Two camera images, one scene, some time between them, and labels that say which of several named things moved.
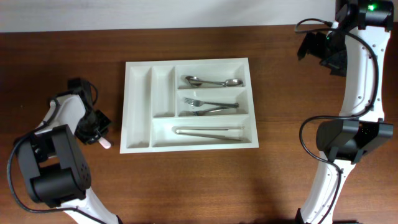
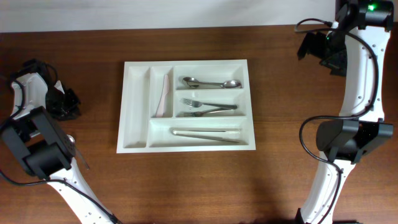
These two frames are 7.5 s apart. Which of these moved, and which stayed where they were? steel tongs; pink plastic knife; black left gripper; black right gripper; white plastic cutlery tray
Moved: pink plastic knife; steel tongs; black left gripper
Stayed: black right gripper; white plastic cutlery tray
